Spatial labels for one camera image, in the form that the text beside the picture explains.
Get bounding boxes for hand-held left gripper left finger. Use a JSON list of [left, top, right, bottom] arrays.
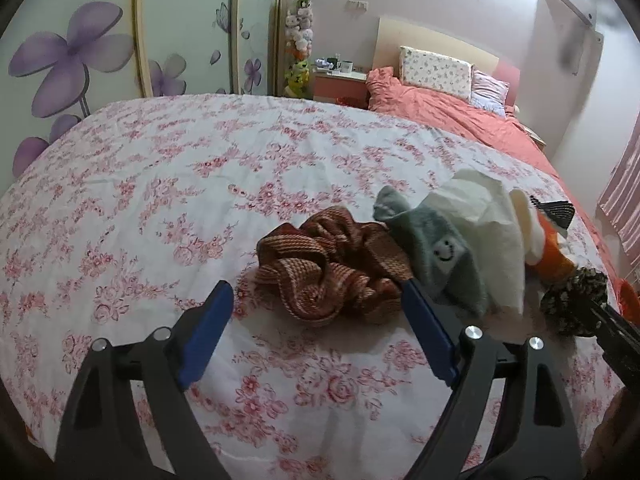
[[54, 280, 236, 480]]

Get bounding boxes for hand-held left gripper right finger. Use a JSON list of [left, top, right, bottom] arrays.
[[400, 278, 587, 480]]

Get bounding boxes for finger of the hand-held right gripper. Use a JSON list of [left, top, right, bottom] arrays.
[[600, 337, 640, 387], [585, 299, 640, 348]]

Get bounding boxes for orange plastic basket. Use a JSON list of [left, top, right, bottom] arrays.
[[616, 277, 640, 326]]

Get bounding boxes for dark floral scrunchie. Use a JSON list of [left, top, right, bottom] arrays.
[[540, 266, 608, 337]]

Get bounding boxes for orange wrapper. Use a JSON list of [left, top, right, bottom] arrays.
[[529, 225, 577, 287]]

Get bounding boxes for white tissue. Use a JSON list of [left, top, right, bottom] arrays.
[[430, 169, 526, 313]]

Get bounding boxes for brown striped scrunchie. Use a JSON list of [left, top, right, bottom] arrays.
[[255, 206, 416, 328]]

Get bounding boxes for person's right forearm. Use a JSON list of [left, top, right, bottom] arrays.
[[585, 400, 640, 480]]

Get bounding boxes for grey-green smiley sock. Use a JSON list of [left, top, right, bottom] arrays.
[[372, 185, 488, 318]]

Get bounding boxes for pink striped curtain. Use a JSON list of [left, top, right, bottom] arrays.
[[595, 110, 640, 261]]

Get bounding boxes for pink floral tablecloth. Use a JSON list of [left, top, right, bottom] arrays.
[[0, 92, 626, 480]]

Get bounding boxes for red duvet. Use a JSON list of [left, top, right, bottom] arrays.
[[366, 66, 621, 286]]

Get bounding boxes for pink striped pillow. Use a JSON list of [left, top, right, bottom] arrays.
[[470, 71, 511, 117]]

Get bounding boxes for pink nightstand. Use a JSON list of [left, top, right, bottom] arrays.
[[312, 70, 371, 110]]

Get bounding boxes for floral print pillow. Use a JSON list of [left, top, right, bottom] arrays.
[[398, 46, 475, 102]]

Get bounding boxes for cream and pink headboard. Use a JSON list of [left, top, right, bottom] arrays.
[[372, 16, 521, 106]]

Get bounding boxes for floral wardrobe doors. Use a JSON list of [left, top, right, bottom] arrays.
[[0, 0, 286, 181]]

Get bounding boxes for clear tube of plush toys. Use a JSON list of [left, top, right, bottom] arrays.
[[284, 0, 318, 98]]

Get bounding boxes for white wall shelf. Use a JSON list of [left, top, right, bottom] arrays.
[[539, 0, 606, 43]]

